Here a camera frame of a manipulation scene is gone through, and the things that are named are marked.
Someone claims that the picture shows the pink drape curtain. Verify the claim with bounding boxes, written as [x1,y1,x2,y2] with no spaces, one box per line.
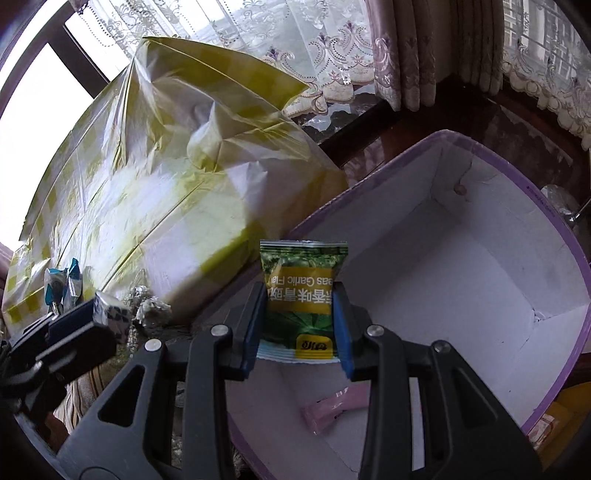
[365,0,438,112]
[455,0,505,95]

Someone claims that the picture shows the green snack packet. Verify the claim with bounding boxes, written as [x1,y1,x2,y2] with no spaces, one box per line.
[259,239,350,365]

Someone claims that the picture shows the beige striped cloth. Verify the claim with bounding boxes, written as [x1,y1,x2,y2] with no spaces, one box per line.
[53,344,139,435]

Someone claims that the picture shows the purple cardboard box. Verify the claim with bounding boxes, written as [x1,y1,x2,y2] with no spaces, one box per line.
[203,129,591,480]

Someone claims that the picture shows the dark marble window sill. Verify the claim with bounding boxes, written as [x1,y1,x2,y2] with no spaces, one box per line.
[293,90,395,141]

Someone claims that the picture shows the yellow package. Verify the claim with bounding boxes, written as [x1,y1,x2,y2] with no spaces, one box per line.
[530,382,591,464]

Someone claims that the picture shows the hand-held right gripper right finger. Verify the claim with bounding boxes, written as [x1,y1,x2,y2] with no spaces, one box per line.
[332,281,541,480]

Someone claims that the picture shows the white lace curtain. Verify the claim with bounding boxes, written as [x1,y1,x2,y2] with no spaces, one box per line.
[69,0,385,117]
[501,0,591,151]

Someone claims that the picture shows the yellow checkered plastic bag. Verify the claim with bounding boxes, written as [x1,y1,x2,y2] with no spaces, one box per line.
[2,37,349,329]

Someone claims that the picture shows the white blue square candy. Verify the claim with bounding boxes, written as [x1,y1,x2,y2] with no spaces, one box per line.
[92,291,133,345]

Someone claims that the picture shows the blue white wrapped candy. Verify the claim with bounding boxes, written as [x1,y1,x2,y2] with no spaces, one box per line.
[65,258,85,311]
[44,268,64,315]

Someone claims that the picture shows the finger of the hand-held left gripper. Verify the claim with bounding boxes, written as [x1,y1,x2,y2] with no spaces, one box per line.
[9,324,118,384]
[14,300,99,352]

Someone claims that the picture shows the pink snack packet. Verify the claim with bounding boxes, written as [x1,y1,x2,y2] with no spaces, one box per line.
[302,385,372,435]

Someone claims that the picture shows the dark wooden window frame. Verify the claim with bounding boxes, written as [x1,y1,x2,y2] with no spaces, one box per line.
[0,0,139,100]

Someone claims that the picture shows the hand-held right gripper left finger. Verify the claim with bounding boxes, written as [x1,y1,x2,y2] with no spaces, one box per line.
[55,279,269,480]

